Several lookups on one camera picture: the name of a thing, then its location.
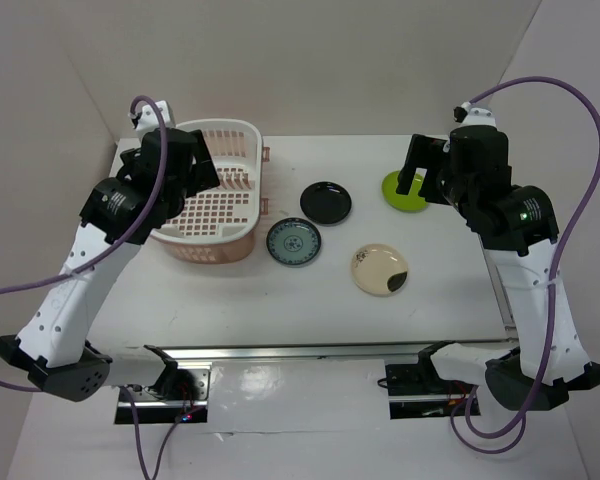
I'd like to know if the green plate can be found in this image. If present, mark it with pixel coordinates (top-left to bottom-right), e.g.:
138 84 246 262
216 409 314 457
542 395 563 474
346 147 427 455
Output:
381 171 428 213

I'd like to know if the cream plate black mark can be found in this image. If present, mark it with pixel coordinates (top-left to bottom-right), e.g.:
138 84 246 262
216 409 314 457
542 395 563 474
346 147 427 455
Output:
350 243 409 297

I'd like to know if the blue floral plate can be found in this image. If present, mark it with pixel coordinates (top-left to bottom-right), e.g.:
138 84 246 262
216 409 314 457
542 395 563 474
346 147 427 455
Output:
265 217 322 267

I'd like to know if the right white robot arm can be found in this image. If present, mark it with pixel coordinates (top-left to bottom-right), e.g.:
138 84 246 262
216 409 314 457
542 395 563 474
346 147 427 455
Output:
396 125 600 411

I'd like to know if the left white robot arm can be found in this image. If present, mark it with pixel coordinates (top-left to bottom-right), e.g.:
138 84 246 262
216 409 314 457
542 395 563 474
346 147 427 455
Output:
0 128 219 402

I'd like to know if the pink white dish rack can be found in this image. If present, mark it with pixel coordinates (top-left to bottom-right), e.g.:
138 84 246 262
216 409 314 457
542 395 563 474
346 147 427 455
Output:
151 119 269 264

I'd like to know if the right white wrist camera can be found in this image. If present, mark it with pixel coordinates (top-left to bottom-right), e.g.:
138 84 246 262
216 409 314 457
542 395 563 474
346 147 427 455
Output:
453 102 496 127

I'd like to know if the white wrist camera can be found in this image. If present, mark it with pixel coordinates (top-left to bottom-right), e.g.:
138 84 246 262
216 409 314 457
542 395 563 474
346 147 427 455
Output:
453 102 496 127
129 101 176 137

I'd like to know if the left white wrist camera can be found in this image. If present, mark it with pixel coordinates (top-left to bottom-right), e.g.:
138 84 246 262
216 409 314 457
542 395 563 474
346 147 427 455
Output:
129 101 176 137

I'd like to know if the aluminium side rail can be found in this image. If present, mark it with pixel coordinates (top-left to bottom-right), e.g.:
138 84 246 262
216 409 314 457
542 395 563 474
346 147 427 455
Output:
480 244 516 331

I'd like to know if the aluminium front rail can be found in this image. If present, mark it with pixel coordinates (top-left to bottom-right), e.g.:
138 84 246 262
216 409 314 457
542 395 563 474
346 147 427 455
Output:
104 339 521 362

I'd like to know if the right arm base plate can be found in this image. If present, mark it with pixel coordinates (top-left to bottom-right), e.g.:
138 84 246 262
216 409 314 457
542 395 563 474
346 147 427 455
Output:
376 364 472 420

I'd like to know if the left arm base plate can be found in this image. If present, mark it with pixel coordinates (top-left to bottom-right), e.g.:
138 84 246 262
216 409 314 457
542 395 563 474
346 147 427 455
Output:
127 362 211 425

